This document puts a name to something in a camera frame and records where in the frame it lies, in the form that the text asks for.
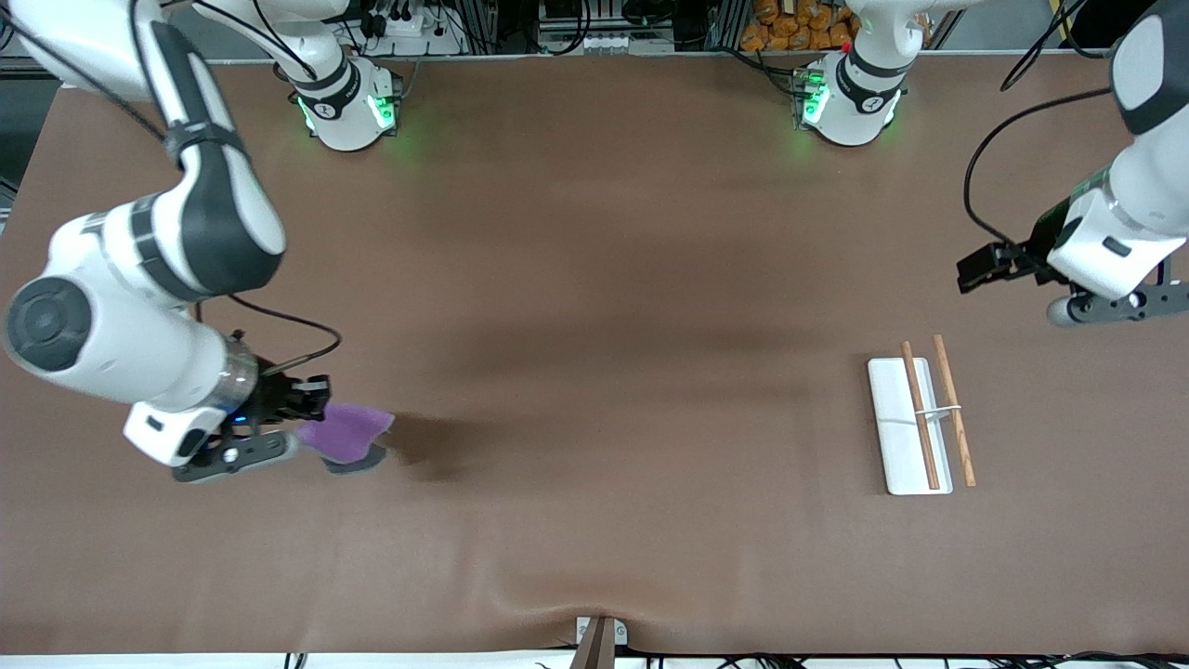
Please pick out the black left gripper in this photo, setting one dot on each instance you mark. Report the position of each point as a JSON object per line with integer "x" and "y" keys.
{"x": 1034, "y": 255}

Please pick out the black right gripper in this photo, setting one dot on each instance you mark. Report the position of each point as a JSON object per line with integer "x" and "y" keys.
{"x": 275, "y": 394}

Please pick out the purple towel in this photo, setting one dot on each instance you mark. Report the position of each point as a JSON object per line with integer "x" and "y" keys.
{"x": 348, "y": 432}

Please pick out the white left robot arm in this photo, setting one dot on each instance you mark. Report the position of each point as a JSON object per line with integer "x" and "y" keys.
{"x": 1152, "y": 177}

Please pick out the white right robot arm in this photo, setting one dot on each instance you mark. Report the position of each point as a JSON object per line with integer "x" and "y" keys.
{"x": 186, "y": 232}

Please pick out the white rectangular tray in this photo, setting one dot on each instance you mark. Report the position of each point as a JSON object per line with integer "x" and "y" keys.
{"x": 896, "y": 446}

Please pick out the brown table mat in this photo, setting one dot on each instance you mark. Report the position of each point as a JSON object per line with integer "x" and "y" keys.
{"x": 594, "y": 279}

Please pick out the orange snack bag pile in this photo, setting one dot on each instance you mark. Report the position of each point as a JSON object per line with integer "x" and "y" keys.
{"x": 790, "y": 28}

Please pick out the white power strip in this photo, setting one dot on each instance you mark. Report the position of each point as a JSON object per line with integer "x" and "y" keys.
{"x": 409, "y": 26}

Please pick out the black control equipment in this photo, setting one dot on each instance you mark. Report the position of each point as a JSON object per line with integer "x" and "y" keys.
{"x": 650, "y": 11}

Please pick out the white terminal block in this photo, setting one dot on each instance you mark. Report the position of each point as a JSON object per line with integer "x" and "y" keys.
{"x": 622, "y": 44}

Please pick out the camera mount post bracket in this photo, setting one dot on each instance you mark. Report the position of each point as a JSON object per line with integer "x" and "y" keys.
{"x": 597, "y": 650}

